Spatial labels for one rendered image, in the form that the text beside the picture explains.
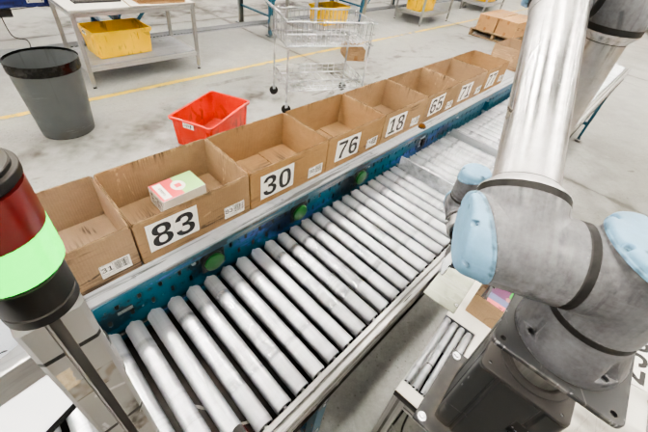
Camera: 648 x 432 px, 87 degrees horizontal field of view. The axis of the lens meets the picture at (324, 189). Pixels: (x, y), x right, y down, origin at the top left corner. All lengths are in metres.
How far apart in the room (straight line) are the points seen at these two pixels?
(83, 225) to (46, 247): 1.13
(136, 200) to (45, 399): 0.94
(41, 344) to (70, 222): 1.09
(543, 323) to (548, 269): 0.18
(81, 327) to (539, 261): 0.56
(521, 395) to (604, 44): 0.77
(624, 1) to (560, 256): 0.58
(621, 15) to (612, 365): 0.68
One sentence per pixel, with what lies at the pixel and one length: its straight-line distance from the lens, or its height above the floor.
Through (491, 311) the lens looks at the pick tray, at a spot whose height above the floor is 0.82.
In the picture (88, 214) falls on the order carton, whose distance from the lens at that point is 1.39.
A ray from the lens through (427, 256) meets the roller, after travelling 1.47.
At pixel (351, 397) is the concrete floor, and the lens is 1.92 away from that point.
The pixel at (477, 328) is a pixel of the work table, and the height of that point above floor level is 0.75.
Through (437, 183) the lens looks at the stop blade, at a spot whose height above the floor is 0.77.
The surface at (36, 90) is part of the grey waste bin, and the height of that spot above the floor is 0.47.
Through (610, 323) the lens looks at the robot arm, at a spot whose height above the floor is 1.34.
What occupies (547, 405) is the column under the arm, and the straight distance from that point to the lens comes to 0.91.
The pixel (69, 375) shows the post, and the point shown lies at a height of 1.48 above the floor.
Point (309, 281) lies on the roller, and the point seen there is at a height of 0.75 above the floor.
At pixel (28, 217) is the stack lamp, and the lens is 0.24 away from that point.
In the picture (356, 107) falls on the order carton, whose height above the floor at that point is 1.02.
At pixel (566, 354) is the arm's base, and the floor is 1.24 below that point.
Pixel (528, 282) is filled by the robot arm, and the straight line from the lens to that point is 0.63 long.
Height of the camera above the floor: 1.78
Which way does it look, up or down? 39 degrees down
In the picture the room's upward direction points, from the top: 8 degrees clockwise
